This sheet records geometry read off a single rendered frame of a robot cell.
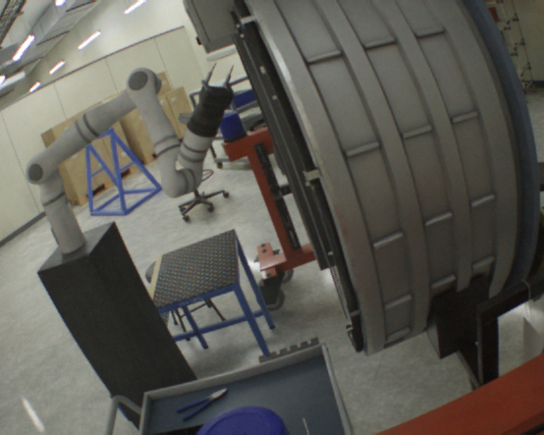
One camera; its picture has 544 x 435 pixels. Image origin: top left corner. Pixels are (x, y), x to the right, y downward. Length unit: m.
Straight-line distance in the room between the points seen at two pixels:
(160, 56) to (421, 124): 9.39
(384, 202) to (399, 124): 0.15
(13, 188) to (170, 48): 4.31
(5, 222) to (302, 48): 8.11
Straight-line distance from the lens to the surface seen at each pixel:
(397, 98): 0.92
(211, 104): 1.20
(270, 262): 2.91
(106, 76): 9.56
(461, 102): 0.96
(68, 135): 1.47
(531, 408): 0.69
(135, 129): 8.40
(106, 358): 1.68
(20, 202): 8.83
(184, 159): 1.27
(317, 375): 1.33
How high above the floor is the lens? 1.50
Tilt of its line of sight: 22 degrees down
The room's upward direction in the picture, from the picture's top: 21 degrees counter-clockwise
